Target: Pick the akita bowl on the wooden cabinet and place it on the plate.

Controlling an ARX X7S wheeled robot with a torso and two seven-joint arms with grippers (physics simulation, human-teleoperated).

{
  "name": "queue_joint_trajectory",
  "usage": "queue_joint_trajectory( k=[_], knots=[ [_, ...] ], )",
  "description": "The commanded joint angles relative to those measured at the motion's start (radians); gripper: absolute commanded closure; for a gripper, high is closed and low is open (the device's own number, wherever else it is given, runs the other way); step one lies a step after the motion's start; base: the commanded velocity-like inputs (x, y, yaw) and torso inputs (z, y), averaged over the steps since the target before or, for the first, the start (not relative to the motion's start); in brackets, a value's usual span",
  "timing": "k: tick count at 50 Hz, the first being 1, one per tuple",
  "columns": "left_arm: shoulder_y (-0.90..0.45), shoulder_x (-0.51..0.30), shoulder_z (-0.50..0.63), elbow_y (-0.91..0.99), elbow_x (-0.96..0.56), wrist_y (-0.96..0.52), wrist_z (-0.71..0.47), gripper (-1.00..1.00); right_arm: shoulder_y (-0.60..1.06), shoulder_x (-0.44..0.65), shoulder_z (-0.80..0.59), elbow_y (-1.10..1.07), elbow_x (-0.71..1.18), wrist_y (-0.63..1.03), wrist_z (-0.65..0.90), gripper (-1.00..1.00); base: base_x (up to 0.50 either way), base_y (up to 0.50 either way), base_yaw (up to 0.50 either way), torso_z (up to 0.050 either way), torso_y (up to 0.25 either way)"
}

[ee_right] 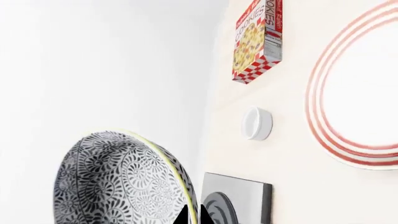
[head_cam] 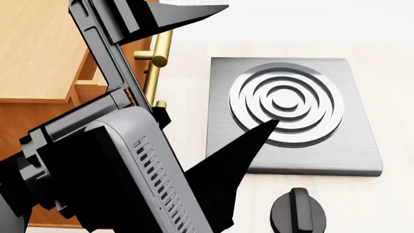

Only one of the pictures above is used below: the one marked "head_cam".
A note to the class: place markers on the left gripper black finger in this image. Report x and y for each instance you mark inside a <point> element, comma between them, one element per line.
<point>223,174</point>
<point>152,19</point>

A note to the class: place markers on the wooden cabinet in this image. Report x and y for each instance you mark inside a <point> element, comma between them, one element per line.
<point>35,48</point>

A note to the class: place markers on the silver stove burner plate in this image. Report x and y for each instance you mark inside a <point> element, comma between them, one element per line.
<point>352,121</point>

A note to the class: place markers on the black stove knob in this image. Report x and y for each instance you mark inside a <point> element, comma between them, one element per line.
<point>297,211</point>

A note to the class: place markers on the grey vented camera box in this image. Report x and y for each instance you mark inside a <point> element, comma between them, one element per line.
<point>136,136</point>

